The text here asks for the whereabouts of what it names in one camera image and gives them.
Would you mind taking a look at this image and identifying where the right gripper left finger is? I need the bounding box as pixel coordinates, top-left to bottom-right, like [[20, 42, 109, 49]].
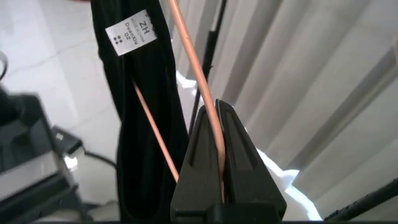
[[170, 105, 223, 222]]

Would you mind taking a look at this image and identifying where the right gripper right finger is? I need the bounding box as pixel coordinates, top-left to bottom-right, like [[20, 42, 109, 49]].
[[215, 99, 287, 222]]

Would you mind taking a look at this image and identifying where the black T-shirt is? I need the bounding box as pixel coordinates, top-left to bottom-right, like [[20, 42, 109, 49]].
[[89, 0, 191, 223]]

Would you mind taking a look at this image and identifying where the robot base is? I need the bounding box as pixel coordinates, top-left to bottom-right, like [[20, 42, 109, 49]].
[[0, 83, 85, 224]]

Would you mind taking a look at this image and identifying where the black clothes rack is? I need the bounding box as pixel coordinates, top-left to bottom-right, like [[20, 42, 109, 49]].
[[188, 0, 398, 222]]

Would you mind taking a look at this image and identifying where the white curtain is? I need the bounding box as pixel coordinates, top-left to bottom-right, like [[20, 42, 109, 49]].
[[158, 0, 398, 220]]

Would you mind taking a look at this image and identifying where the black cable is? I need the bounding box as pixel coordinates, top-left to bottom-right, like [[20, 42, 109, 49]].
[[81, 150, 119, 170]]

